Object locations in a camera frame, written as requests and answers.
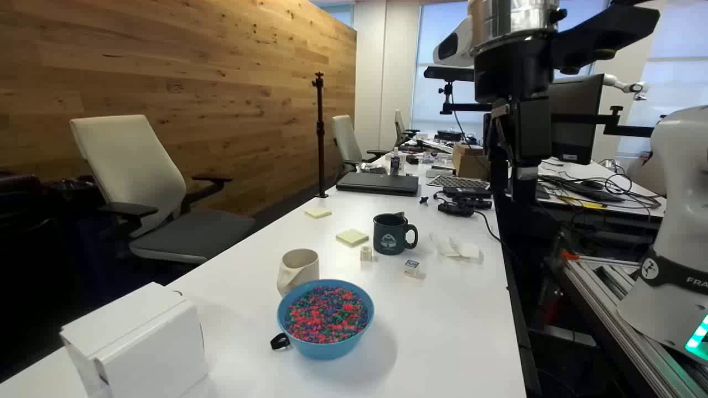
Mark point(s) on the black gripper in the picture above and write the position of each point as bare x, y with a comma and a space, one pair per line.
512, 74

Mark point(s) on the small pale block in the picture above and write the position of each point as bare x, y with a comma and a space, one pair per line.
412, 267

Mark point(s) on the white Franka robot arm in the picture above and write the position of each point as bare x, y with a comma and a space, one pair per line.
683, 185

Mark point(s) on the dark blue mug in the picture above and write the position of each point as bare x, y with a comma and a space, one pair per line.
391, 235

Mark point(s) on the small white block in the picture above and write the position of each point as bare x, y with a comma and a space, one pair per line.
366, 255

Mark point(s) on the cream ceramic mug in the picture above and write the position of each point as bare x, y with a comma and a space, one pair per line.
298, 271

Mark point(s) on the black computer monitor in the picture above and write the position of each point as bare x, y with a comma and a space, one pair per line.
578, 118

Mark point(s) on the cardboard box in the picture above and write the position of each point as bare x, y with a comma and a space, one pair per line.
470, 160

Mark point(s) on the black keyboard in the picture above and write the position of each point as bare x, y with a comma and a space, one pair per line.
583, 188

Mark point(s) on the black desk devices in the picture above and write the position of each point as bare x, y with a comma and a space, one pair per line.
466, 199

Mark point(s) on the clear plastic piece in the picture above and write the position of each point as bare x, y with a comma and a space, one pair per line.
462, 248

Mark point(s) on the dark closed laptop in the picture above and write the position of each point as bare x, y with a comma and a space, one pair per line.
377, 185

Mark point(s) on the small white office chair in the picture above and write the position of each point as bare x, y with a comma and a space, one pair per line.
345, 139

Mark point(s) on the yellow sticky note pad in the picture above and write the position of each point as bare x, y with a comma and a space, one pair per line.
352, 237

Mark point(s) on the black tripod pole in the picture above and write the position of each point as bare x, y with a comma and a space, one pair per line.
319, 134

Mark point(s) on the pale sticky note pad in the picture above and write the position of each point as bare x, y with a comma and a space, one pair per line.
318, 212

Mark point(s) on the colourful beads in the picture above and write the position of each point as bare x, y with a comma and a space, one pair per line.
325, 313

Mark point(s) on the blue bowl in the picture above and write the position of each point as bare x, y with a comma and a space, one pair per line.
323, 348

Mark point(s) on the small black clip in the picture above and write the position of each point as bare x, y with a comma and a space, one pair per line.
280, 342

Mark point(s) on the large white office chair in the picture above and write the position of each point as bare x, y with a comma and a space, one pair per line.
124, 161

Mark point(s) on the white box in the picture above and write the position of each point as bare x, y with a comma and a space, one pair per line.
141, 346

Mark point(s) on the black camera on stand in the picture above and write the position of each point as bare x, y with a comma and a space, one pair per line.
449, 72

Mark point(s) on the aluminium rail frame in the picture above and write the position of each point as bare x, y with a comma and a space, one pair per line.
627, 317

